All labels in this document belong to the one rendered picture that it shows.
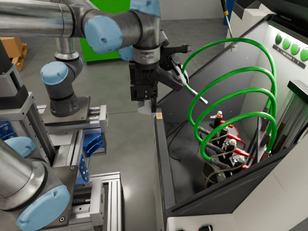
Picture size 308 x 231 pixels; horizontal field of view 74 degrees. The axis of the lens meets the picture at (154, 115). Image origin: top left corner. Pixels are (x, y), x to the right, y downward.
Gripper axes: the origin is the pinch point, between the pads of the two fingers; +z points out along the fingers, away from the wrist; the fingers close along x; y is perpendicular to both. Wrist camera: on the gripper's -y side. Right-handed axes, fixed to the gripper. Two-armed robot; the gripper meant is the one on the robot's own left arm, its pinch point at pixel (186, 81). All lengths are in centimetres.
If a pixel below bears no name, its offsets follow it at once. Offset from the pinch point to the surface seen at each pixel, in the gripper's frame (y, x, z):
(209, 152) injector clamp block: 4.3, 6.6, 32.5
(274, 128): -26.5, 20.2, 25.8
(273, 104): -28.1, 12.6, 21.1
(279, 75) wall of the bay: -30.0, -20.9, 18.4
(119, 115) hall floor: 158, -105, -10
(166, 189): 15.9, 29.5, 33.0
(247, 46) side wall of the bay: -23.2, -31.3, -0.2
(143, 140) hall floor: 122, -84, 30
